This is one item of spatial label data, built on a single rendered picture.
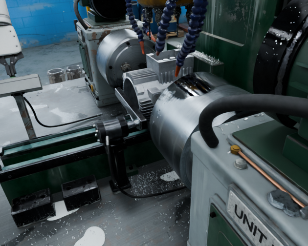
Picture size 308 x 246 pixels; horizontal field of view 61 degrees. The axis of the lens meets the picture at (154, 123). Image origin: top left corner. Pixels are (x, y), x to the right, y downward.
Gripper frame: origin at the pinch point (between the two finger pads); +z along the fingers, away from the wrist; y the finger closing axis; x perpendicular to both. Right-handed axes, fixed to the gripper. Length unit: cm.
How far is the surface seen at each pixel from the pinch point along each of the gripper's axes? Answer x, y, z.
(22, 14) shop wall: 473, -9, -214
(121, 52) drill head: -8.1, 38.5, 1.6
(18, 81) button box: -3.5, 1.7, 4.8
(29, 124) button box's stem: 5.4, 0.5, 19.5
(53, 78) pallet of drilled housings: 226, 15, -35
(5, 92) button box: -3.5, -3.1, 7.6
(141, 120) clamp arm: -36, 32, 27
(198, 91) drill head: -55, 40, 23
